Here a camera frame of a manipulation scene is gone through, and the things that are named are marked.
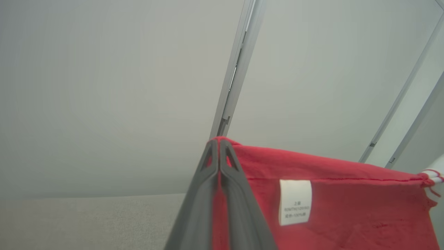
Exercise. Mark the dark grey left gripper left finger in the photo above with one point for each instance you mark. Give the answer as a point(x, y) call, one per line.
point(197, 215)

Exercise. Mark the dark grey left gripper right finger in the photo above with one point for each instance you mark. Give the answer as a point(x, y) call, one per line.
point(242, 215)

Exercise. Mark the red white jersey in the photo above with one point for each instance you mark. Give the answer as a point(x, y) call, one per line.
point(347, 208)

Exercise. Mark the grey aluminium frame post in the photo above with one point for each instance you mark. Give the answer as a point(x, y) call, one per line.
point(239, 62)

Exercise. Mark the grey slanted panel frame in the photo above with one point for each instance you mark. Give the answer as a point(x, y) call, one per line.
point(402, 93)

